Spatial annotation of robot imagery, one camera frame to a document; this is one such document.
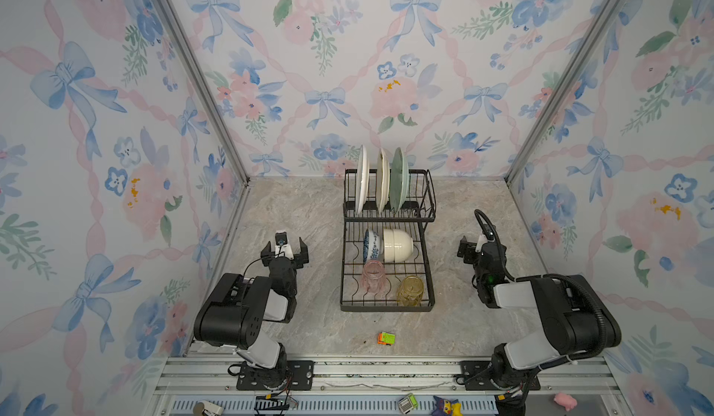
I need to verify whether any yellow transparent cup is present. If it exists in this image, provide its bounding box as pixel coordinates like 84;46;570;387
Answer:
397;276;425;307

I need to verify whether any pink transparent cup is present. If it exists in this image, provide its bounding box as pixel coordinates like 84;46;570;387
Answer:
362;260;388;294

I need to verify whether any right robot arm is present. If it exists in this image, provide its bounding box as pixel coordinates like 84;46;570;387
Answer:
455;209;622;400

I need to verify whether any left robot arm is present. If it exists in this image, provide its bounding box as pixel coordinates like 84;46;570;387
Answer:
193;232;314;393

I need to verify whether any cream ceramic bowl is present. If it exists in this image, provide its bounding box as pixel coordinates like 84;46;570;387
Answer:
383;228;414;263

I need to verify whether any blue floral bowl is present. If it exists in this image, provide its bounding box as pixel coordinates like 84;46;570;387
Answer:
363;229;382;264

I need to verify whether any white plate with blue rim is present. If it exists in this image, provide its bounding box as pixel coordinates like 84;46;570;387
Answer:
355;146;369;215

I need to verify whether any green plate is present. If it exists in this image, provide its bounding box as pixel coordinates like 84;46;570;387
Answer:
390;148;409;213

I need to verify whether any cream plate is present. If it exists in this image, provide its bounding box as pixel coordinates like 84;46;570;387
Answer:
376;148;390;213

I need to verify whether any small colourful toy cube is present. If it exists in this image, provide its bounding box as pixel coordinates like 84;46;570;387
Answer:
377;332;396;345

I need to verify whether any purple yellow toy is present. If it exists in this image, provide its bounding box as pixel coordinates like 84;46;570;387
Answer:
431;396;463;416

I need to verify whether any pink toy pig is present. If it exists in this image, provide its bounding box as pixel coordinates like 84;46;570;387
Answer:
553;393;578;412

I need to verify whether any green white small box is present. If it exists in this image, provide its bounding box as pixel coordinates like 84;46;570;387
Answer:
397;393;418;415

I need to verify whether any beige small object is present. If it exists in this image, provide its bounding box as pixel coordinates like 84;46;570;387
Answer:
193;400;224;416

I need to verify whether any black wire dish rack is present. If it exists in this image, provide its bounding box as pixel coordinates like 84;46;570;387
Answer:
340;169;436;312

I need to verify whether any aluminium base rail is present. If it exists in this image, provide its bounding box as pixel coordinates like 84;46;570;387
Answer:
145;354;632;415

